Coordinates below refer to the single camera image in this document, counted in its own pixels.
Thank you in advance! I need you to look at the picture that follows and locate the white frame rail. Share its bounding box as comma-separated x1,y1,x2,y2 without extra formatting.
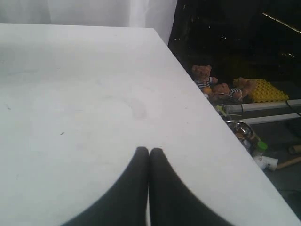
241,113,300,125
225,99,301,113

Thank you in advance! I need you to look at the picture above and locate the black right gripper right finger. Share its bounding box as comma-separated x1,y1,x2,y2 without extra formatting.
149,148,231,226

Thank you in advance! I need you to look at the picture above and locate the white plastic tube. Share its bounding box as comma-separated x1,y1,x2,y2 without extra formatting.
253,155,278,171

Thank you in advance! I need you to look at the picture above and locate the green capped bottle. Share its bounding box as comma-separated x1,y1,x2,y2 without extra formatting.
251,141,268,157

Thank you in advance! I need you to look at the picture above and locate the white frame rail upper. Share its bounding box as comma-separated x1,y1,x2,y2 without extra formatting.
225,99,301,113

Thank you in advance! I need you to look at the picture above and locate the upright teddy bear striped shirt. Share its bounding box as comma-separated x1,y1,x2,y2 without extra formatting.
192,65,218,95

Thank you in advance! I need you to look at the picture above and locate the yellow grid foam mat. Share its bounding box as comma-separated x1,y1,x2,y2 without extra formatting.
233,79,289,103

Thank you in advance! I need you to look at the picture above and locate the lying teddy bear striped shirt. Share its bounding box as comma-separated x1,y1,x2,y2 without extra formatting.
210,83,243,101

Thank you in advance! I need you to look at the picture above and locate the black floor cable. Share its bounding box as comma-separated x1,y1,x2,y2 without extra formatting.
285,100,301,136

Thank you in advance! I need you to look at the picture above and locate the wooden stick handle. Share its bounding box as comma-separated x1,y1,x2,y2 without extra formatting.
276,157,301,170

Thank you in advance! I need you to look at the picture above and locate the white frame rail lower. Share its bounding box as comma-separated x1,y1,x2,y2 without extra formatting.
241,113,300,125

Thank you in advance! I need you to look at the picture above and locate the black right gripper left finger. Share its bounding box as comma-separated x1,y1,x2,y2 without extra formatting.
64,147,150,226

